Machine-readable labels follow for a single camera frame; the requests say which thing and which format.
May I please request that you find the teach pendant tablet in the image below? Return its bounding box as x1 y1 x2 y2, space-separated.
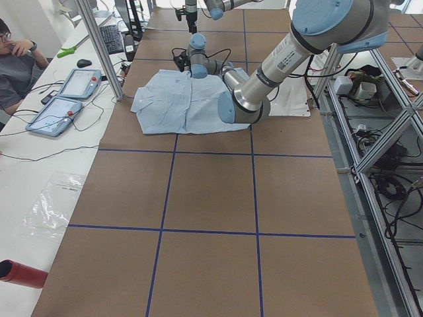
25 96 83 137
58 69 102 100

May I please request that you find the black smartphone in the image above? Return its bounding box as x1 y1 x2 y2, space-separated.
41 94 54 104

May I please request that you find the aluminium frame rack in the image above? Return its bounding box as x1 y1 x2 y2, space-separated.
314 42 422 316

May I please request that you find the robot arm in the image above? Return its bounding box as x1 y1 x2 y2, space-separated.
174 0 391 123
175 0 251 34

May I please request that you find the black keyboard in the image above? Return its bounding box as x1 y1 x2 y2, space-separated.
99 25 124 55

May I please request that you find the black computer mouse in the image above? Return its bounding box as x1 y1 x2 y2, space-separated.
77 59 92 68

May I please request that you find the red cylinder bottle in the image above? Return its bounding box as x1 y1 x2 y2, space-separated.
1 260 48 289

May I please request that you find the clear plastic bag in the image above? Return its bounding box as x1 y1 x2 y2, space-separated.
19 172 87 243

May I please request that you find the green plastic tool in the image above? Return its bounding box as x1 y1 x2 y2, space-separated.
56 46 77 58

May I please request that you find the lower teach pendant tablet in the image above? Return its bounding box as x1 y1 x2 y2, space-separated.
25 96 83 137

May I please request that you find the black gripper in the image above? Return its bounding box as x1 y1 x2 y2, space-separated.
187 15 197 33
173 54 190 71

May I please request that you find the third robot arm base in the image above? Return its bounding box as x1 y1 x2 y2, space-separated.
391 46 422 81

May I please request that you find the grey aluminium frame post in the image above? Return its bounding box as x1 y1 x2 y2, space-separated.
75 0 124 101

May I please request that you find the seated person grey shirt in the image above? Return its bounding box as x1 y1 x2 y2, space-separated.
0 18 50 123

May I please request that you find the upper teach pendant tablet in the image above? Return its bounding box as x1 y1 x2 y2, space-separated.
58 69 102 100

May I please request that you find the light blue button-up shirt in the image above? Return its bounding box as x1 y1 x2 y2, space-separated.
130 69 249 135

